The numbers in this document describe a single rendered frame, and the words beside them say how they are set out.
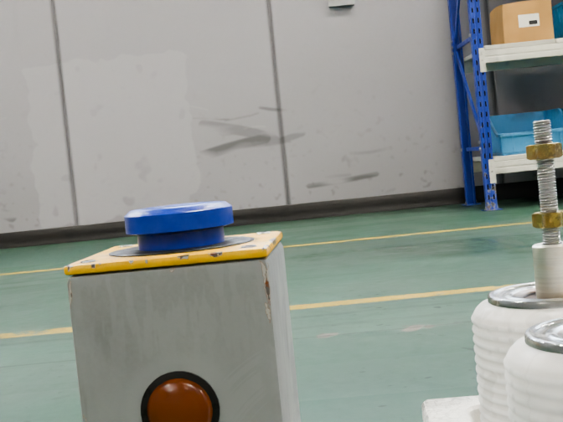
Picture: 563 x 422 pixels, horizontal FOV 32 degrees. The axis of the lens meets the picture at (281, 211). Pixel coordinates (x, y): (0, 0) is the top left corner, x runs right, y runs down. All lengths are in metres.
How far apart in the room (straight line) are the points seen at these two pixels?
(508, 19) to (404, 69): 0.83
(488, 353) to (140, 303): 0.26
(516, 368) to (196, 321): 0.16
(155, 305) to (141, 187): 5.18
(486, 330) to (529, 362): 0.12
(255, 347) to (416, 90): 5.18
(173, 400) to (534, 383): 0.16
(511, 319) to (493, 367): 0.03
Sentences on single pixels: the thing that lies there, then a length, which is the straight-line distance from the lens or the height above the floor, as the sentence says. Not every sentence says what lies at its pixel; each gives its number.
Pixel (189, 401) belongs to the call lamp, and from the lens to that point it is 0.33.
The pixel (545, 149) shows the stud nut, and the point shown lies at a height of 0.33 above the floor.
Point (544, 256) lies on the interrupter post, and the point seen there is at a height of 0.28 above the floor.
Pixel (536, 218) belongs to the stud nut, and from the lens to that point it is 0.56.
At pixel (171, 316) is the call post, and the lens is 0.33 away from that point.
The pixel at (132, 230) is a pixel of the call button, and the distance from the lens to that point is 0.35.
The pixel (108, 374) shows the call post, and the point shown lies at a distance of 0.34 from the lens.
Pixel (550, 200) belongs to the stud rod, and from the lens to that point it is 0.55.
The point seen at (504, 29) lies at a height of 0.86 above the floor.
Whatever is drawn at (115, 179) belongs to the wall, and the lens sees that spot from 5.53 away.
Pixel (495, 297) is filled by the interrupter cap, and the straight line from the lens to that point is 0.55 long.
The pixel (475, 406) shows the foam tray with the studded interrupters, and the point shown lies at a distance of 0.62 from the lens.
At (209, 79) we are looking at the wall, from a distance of 5.47.
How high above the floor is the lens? 0.34
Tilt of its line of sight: 3 degrees down
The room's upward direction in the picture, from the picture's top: 6 degrees counter-clockwise
